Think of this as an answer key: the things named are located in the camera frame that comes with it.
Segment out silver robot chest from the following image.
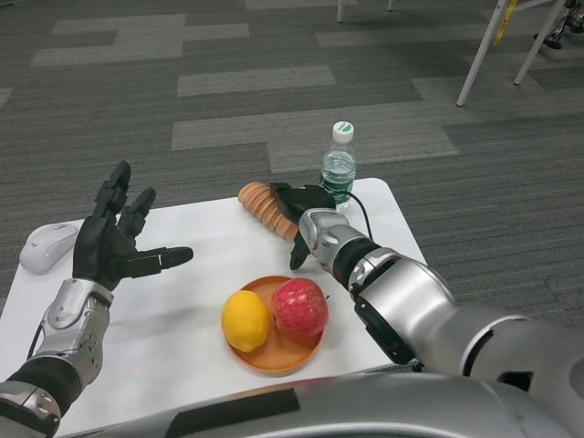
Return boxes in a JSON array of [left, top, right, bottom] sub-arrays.
[[54, 364, 584, 438]]

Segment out clear plastic water bottle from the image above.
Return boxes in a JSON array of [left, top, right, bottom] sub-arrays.
[[318, 120, 358, 213]]

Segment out red apple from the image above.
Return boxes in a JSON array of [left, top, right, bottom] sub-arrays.
[[272, 277, 330, 339]]

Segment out yellow lemon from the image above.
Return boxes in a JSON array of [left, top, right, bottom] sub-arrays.
[[221, 291, 271, 354]]

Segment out ridged brown bread loaf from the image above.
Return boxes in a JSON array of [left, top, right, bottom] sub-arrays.
[[238, 181, 300, 241]]

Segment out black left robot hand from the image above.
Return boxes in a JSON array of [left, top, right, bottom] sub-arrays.
[[72, 161, 194, 292]]

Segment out white computer mouse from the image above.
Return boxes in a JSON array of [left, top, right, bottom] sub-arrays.
[[18, 224, 79, 276]]

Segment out black wheeled equipment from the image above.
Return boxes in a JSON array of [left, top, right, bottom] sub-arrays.
[[533, 0, 584, 50]]

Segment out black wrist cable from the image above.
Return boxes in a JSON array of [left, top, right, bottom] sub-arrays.
[[335, 190, 376, 241]]

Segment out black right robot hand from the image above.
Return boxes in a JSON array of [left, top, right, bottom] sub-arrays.
[[269, 182, 338, 270]]

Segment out orange round plate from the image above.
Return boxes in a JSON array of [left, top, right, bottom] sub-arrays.
[[222, 275, 326, 377]]

